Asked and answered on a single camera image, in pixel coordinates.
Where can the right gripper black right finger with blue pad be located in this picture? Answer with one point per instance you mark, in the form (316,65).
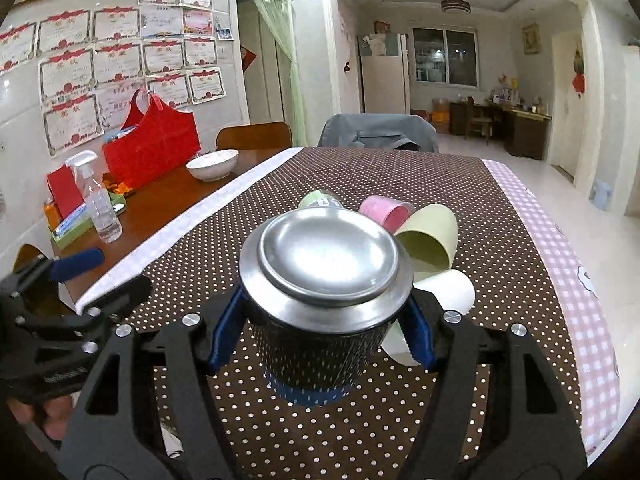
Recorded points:
(529,429)

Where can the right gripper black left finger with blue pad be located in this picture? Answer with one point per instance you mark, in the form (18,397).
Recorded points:
(115,430)

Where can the black cup with blue band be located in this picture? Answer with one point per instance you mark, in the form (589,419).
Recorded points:
(324,285)

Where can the white paper cup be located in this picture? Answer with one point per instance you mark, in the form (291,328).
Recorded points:
(452,289)

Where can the light green cup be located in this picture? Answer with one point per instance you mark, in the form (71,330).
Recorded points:
(430,236)

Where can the pink speckled cup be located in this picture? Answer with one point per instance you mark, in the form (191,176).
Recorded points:
(388,213)

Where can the person's hand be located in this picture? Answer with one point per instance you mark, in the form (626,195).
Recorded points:
(53,414)

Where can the pink checkered tablecloth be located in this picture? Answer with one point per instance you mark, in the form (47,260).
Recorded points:
(596,365)

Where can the brown polka dot tablecloth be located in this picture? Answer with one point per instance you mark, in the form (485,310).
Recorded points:
(369,433)

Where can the green tissue box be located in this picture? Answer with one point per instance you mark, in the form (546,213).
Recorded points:
(84,224)

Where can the clear spray bottle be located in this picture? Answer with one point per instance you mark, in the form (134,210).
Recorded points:
(96,197)

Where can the light blue stool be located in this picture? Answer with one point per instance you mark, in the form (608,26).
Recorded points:
(601,193)

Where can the red box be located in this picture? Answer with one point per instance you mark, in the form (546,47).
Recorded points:
(64,190)

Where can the white ceramic bowl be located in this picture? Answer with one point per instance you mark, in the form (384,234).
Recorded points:
(213,166)

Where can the dark wooden desk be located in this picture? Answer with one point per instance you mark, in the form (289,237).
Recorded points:
(523,134)

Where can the red tote bag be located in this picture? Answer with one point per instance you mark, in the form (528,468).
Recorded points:
(158,139)

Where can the small wooden chair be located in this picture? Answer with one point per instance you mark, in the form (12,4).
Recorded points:
(474,120)

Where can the wooden chair back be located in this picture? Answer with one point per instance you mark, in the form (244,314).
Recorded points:
(264,136)

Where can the grey covered chair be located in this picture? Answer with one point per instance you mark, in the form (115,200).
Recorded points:
(383,131)

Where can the window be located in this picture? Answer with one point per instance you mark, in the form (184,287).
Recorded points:
(445,56)

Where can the white refrigerator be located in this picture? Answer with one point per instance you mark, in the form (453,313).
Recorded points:
(384,73)

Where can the ceiling lamp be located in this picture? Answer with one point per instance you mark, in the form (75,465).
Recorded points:
(456,6)

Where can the green door curtain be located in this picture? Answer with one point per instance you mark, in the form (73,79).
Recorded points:
(278,16)

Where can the award certificate on wall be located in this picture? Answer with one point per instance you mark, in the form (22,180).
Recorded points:
(205,85)
(71,123)
(117,62)
(66,73)

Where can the wall picture gold frame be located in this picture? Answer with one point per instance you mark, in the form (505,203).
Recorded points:
(531,39)

